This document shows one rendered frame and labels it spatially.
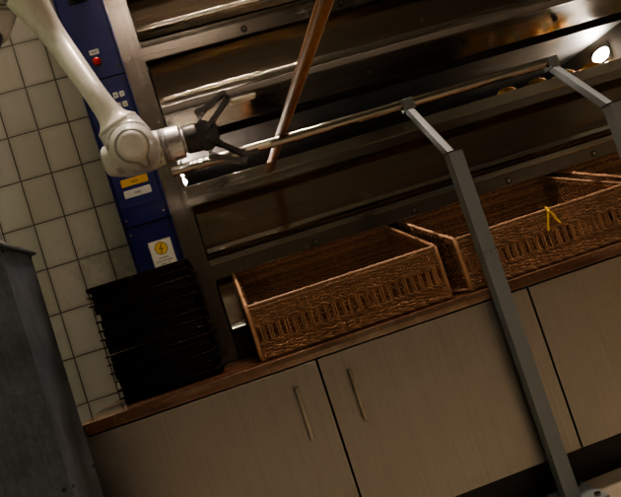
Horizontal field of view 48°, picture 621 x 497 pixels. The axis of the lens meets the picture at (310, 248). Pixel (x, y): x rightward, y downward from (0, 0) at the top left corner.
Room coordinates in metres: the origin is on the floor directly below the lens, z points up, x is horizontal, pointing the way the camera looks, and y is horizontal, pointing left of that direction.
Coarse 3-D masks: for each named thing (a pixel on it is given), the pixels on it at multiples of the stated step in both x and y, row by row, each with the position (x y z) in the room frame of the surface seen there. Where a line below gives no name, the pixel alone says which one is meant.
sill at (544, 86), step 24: (576, 72) 2.51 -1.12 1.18; (600, 72) 2.52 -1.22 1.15; (504, 96) 2.47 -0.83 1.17; (528, 96) 2.48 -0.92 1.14; (432, 120) 2.43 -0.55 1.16; (336, 144) 2.38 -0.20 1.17; (360, 144) 2.39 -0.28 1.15; (264, 168) 2.34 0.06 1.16; (288, 168) 2.35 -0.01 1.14; (192, 192) 2.30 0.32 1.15
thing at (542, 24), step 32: (576, 0) 2.36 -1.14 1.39; (608, 0) 2.46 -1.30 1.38; (448, 32) 2.29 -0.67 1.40; (480, 32) 2.35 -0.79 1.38; (512, 32) 2.44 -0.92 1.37; (544, 32) 2.53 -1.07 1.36; (320, 64) 2.23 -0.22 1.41; (352, 64) 2.26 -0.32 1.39; (384, 64) 2.34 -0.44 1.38; (416, 64) 2.43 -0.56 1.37; (256, 96) 2.24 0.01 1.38; (320, 96) 2.41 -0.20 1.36
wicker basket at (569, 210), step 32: (512, 192) 2.41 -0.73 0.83; (576, 192) 2.24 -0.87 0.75; (608, 192) 1.97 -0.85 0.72; (416, 224) 2.35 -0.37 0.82; (448, 224) 2.36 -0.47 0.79; (512, 224) 1.92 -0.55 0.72; (544, 224) 1.94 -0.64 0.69; (576, 224) 1.95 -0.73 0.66; (608, 224) 1.97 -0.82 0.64; (448, 256) 1.98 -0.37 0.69; (512, 256) 2.34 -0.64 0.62; (544, 256) 1.93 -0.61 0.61; (480, 288) 1.90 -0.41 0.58
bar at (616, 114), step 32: (544, 64) 2.09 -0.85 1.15; (416, 96) 2.04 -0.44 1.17; (448, 96) 2.06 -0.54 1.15; (320, 128) 1.99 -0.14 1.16; (448, 160) 1.81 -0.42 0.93; (480, 224) 1.80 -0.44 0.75; (480, 256) 1.82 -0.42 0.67; (512, 320) 1.80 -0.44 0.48; (512, 352) 1.83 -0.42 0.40; (544, 416) 1.80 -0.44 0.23; (544, 448) 1.83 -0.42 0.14
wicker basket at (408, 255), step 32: (288, 256) 2.30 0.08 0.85; (320, 256) 2.31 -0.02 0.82; (352, 256) 2.31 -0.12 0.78; (384, 256) 2.32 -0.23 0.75; (416, 256) 1.88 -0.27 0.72; (256, 288) 2.27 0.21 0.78; (288, 288) 2.27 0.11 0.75; (320, 288) 1.85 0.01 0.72; (352, 288) 1.86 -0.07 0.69; (384, 288) 2.29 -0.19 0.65; (416, 288) 1.88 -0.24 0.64; (448, 288) 1.89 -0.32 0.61; (256, 320) 1.82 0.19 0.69; (288, 320) 1.84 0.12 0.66; (320, 320) 1.85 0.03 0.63; (352, 320) 1.86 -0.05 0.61; (256, 352) 2.12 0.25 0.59; (288, 352) 1.83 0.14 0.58
